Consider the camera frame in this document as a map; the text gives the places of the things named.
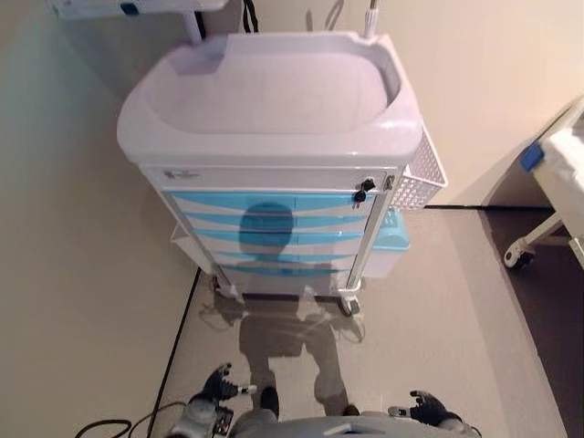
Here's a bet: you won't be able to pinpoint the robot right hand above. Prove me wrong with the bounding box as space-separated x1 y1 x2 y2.
387 389 463 431

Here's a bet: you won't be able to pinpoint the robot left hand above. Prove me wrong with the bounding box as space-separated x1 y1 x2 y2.
200 362 259 406

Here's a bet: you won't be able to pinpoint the blue white cart drawer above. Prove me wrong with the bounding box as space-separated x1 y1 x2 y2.
164 190 381 216
203 247 361 271
193 229 368 253
181 211 373 235

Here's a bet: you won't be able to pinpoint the white top cart drawer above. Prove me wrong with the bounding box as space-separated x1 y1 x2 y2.
151 165 390 196

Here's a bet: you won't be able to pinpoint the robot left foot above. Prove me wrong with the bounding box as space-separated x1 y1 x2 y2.
258 386 280 417

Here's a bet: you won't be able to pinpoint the grey cart caster wheel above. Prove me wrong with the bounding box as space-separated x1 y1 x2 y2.
213 276 239 300
339 295 362 318

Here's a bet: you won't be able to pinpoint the grey robot torso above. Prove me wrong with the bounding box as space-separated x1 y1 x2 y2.
231 409 428 438

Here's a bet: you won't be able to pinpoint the white bin with blue lid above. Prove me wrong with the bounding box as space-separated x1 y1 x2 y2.
366 206 412 280

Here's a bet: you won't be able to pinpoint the grey bed caster wheel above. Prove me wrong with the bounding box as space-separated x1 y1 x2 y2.
503 245 536 271

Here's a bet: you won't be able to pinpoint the black cart keys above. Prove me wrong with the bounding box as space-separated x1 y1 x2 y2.
352 179 378 203

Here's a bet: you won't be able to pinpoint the white perforated side basket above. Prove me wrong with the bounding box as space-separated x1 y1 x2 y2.
391 129 450 212

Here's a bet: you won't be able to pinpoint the blue bed clip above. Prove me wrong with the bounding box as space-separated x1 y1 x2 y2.
519 142 547 173

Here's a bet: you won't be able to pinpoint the white medical trolley cart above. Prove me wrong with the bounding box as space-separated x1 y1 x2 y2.
115 29 423 317

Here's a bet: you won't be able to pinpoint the white overhead shelf tray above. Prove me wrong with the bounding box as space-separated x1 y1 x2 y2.
49 0 229 22

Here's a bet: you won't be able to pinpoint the black floor cable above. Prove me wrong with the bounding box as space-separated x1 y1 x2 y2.
68 401 184 438

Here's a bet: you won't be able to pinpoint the white hospital bed frame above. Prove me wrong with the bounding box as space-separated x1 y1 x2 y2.
503 94 584 271

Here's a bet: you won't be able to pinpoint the white shelf support post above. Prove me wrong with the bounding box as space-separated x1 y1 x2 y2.
182 0 204 46

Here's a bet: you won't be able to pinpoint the black hanging cable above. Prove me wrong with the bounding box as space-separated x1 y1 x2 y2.
240 0 262 34

